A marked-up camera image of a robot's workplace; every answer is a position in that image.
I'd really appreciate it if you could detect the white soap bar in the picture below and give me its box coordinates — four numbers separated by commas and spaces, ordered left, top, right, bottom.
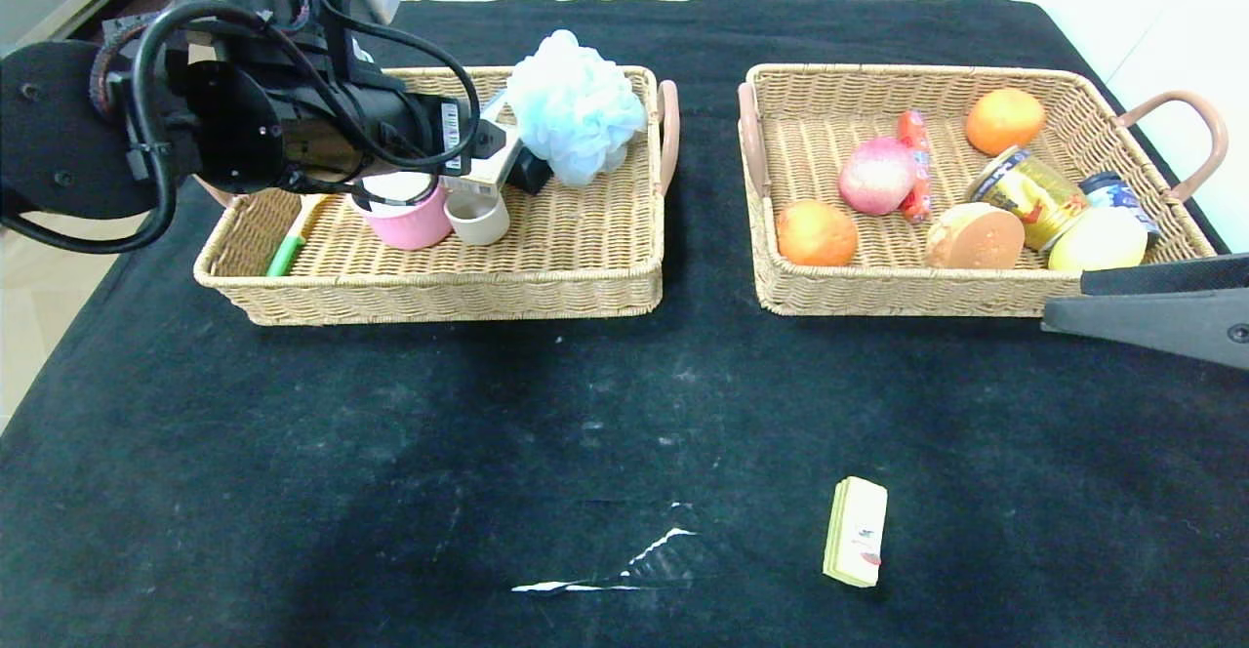
359, 172, 437, 206

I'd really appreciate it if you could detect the rough-skinned orange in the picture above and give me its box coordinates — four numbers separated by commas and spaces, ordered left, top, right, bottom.
776, 199, 860, 268

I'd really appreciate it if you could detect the yellow drink can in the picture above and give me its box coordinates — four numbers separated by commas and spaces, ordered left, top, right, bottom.
968, 146, 1091, 254

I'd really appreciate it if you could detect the yellow lemon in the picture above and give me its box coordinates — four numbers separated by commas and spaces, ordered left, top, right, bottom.
1047, 207, 1149, 273

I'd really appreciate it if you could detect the wicker basket with food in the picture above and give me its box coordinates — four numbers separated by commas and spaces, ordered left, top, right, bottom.
737, 63, 1229, 320

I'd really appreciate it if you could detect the playing card box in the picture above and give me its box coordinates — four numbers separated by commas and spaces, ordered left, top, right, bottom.
441, 119, 523, 196

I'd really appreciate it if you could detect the pink peach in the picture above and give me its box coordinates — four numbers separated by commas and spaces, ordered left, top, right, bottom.
837, 138, 918, 218

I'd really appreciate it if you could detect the beige cup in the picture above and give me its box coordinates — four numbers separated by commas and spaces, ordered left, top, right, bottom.
444, 189, 511, 246

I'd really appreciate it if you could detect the wicker basket with toiletries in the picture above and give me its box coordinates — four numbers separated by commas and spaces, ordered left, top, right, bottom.
193, 65, 681, 327

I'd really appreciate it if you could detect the brown bread bun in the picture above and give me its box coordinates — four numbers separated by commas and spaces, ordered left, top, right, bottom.
923, 202, 1027, 270

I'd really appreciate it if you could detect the blue tin can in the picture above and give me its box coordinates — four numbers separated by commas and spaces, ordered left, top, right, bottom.
1080, 172, 1162, 239

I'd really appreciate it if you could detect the clear plastic film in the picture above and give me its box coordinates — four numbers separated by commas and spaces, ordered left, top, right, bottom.
566, 500, 723, 592

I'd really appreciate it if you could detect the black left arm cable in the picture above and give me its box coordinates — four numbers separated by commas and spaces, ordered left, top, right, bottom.
0, 0, 484, 259

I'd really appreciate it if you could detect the pink saucepan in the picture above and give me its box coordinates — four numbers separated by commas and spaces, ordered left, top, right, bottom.
349, 172, 455, 251

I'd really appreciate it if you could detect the red sausage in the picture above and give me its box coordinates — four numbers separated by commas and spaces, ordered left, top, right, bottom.
897, 110, 933, 223

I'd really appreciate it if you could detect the small yellow block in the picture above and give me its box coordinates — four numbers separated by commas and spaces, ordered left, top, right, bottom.
823, 476, 889, 587

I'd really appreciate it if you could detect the light blue bath loofah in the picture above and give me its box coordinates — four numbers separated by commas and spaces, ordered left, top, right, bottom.
503, 29, 649, 186

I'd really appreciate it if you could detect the smooth tangerine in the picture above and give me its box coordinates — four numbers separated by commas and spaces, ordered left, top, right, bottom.
965, 88, 1047, 157

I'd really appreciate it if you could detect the yellow brush with green handle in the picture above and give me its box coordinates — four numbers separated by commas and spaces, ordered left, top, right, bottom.
265, 194, 328, 278

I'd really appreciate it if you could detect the black curved case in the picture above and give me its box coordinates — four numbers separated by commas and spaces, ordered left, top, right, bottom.
505, 145, 554, 195

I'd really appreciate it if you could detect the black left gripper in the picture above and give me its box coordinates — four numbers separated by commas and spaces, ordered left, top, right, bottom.
344, 82, 507, 177

